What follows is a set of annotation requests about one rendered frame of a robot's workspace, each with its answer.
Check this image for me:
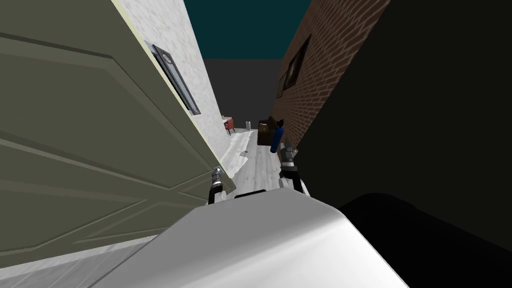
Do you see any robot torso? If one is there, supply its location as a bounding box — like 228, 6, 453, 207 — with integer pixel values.
88, 187, 410, 288

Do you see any red chair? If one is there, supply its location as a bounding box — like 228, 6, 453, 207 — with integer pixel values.
221, 115, 238, 137

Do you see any brown wooden cabinet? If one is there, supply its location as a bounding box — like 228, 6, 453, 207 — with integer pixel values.
256, 115, 281, 147

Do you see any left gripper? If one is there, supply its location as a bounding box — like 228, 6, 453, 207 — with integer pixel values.
211, 165, 225, 188

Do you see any grey framed wall panel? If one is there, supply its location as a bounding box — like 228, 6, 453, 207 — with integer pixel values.
143, 40, 202, 117

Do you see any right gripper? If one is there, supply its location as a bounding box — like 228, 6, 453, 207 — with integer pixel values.
279, 146, 299, 167

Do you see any small dark framed picture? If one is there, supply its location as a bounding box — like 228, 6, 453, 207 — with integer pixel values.
275, 71, 289, 100

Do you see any blue fire extinguisher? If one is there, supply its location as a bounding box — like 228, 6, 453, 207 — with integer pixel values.
269, 118, 286, 155

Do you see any olive green door leaf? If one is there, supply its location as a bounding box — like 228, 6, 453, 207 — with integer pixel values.
0, 0, 238, 270

